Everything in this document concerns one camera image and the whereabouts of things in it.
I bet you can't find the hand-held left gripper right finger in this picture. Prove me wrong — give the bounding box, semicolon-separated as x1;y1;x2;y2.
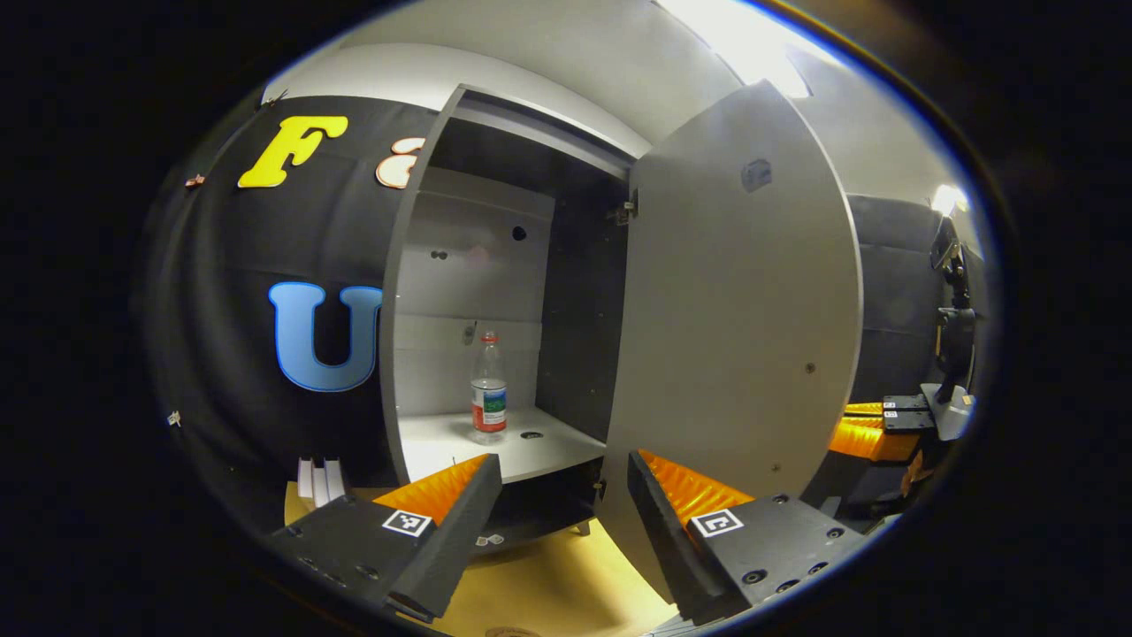
626;449;875;626

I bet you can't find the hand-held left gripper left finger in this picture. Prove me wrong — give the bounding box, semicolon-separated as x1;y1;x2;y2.
264;453;503;622

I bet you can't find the clear plastic bottle red cap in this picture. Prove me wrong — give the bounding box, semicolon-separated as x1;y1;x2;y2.
470;332;509;444

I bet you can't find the grey cabinet door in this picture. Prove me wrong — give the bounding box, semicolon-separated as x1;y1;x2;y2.
597;80;864;604

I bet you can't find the grey cabinet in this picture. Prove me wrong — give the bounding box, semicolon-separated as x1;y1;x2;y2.
380;84;652;542

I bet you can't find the long ceiling light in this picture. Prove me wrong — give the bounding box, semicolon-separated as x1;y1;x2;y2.
659;0;841;98

